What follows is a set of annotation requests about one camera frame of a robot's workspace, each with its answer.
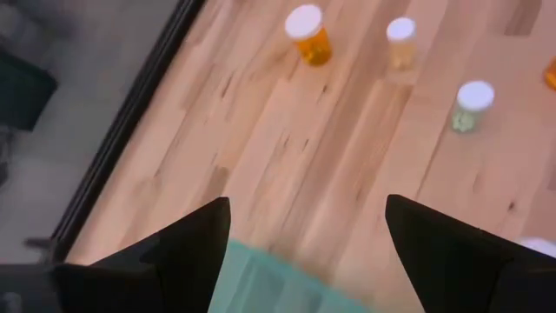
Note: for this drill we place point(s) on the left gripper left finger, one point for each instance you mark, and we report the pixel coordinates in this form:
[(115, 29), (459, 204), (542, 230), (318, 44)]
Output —
[(165, 278)]

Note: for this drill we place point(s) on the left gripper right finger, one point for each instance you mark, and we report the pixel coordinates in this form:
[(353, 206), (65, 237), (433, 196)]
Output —
[(456, 269)]

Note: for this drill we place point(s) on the small white ball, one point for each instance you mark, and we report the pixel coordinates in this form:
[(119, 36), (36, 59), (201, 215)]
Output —
[(475, 95)]

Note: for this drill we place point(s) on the large white ball bottom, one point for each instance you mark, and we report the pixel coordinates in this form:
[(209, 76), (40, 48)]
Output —
[(551, 76)]

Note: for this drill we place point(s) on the small pale amber pill bottle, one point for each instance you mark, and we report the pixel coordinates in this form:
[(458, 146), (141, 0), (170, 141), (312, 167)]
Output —
[(401, 30)]

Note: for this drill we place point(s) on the large orange pill bottle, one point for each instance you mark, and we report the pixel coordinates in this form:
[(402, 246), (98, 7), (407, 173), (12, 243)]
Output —
[(313, 48)]

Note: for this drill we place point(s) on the translucent green plastic bin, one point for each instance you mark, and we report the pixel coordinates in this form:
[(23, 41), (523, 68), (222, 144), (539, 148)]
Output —
[(269, 287)]

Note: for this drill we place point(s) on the black aluminium table frame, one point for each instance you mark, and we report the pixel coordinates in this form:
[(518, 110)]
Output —
[(132, 111)]

